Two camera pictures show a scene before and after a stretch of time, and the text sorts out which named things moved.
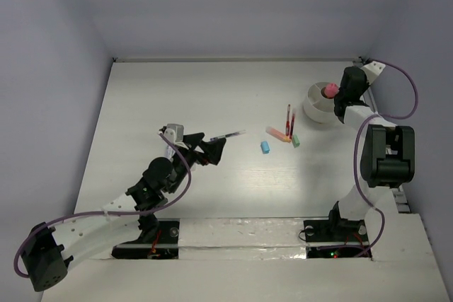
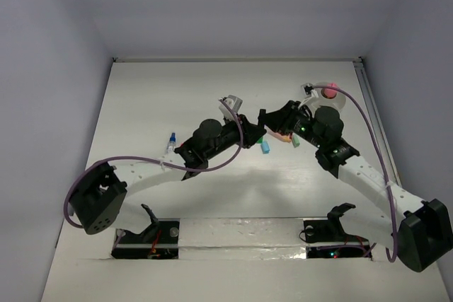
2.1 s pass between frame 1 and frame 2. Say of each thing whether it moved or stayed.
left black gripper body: moved
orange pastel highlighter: stayed
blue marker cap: stayed
